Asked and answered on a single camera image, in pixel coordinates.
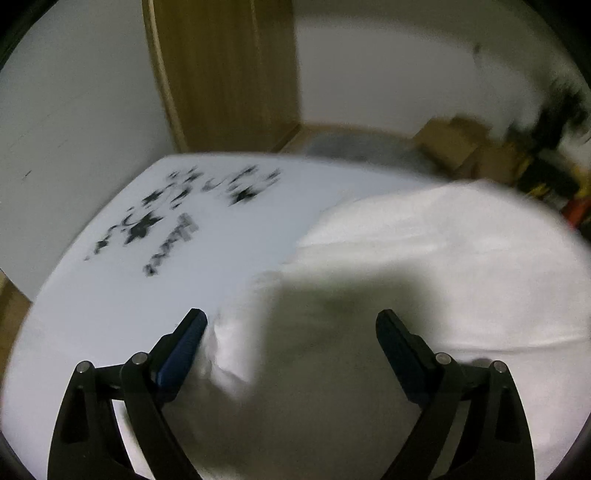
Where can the large open cardboard box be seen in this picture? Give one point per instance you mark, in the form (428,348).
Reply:
(489,159)

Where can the small cardboard box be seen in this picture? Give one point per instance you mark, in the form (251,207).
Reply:
(445,131)

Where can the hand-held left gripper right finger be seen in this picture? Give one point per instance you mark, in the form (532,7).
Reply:
(400,355)

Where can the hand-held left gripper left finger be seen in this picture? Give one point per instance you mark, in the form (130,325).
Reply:
(184,350)

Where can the white puffer jacket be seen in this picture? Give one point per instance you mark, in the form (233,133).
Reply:
(415,254)

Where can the red container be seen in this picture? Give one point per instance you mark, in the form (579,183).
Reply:
(578,210)

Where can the black delivery box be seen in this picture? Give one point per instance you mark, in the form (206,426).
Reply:
(549,177)

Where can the wooden door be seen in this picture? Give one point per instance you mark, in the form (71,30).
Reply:
(221,74)

